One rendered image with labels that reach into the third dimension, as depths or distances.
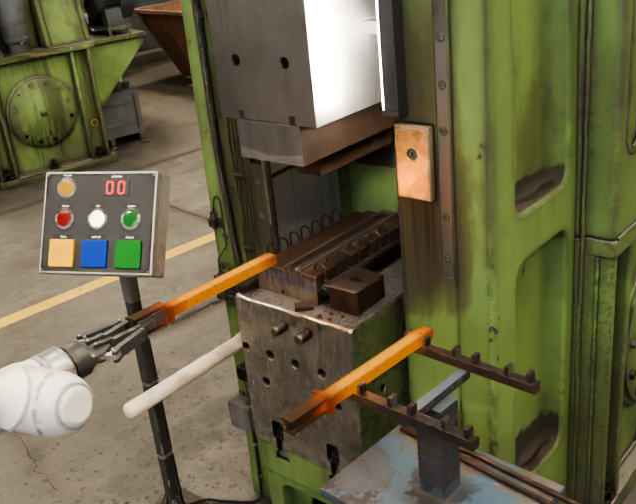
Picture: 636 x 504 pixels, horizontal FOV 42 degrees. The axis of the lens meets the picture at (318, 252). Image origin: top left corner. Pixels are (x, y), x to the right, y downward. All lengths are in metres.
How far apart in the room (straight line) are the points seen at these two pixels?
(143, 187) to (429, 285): 0.81
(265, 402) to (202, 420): 1.08
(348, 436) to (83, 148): 5.07
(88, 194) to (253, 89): 0.63
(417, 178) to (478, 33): 0.35
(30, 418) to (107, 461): 1.83
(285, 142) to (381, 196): 0.58
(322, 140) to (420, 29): 0.35
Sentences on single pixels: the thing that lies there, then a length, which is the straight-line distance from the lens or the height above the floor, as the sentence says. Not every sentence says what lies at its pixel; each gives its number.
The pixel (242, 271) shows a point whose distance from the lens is 1.89.
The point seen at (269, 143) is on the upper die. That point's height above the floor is 1.32.
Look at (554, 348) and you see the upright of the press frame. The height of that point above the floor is 0.64.
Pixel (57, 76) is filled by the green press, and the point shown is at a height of 0.73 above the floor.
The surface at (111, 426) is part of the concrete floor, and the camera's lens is 3.42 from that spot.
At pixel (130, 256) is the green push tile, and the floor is 1.01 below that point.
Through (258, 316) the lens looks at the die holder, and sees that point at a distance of 2.11.
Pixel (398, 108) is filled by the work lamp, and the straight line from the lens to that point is 1.82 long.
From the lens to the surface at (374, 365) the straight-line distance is 1.65.
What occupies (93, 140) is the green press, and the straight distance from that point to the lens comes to 6.88.
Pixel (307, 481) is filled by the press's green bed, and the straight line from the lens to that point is 2.32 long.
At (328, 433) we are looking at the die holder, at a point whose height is 0.59.
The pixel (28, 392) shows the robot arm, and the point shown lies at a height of 1.16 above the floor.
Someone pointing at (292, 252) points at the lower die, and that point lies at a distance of 2.15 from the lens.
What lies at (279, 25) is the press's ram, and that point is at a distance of 1.84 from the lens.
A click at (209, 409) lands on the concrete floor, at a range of 3.38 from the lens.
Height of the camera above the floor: 1.84
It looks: 24 degrees down
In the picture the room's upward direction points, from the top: 6 degrees counter-clockwise
